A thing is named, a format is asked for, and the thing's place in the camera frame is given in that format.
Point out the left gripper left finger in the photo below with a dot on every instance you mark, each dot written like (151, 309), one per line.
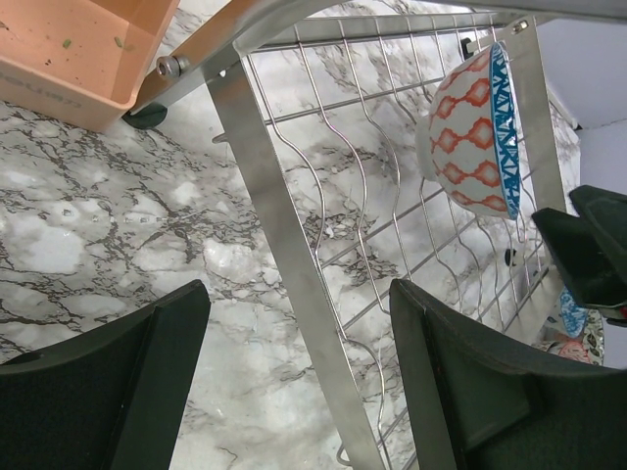
(109, 398)

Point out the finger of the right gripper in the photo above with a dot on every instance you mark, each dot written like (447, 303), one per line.
(604, 213)
(585, 270)

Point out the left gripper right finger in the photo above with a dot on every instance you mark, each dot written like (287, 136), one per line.
(478, 399)

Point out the blue triangle pattern bowl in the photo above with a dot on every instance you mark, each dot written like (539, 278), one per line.
(468, 141)

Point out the stainless steel dish rack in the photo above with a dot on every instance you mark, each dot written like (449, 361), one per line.
(327, 153)

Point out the blue floral bowl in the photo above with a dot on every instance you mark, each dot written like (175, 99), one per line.
(574, 317)

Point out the pink dotted pattern bowl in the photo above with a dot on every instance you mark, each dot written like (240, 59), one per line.
(572, 350)

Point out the orange plastic file organizer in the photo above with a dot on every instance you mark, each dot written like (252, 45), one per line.
(80, 62)

